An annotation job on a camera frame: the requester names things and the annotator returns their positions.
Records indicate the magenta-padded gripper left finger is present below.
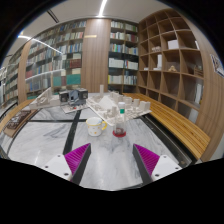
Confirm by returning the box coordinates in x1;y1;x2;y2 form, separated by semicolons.
43;143;92;185

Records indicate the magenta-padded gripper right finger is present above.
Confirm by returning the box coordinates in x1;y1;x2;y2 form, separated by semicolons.
132;143;183;185

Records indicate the clear bottle with green label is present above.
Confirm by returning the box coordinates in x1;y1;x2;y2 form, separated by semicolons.
114;101;128;136

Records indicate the slatted wooden bench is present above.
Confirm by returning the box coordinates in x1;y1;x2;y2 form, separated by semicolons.
123;92;212;160

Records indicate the large white city model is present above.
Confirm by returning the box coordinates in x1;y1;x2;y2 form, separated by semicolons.
85;84;152;127

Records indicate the white ramp architectural model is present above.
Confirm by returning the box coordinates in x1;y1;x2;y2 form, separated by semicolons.
29;87;63;110

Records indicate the brown model on wooden board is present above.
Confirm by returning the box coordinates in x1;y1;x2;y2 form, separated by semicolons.
3;109;38;138

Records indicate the wooden cubby shelf unit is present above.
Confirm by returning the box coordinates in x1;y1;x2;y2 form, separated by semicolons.
137;9;205;124

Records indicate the straight ceiling light strip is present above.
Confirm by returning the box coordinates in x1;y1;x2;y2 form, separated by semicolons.
98;0;108;18

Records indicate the white mug with yellow handle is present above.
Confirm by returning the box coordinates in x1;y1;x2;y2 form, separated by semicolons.
85;116;108;137

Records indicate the dark bookshelf wall with books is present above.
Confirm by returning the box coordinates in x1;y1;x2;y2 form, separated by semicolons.
3;19;139;101

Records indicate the white wall poster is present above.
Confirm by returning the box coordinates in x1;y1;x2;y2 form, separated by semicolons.
209;53;224;78

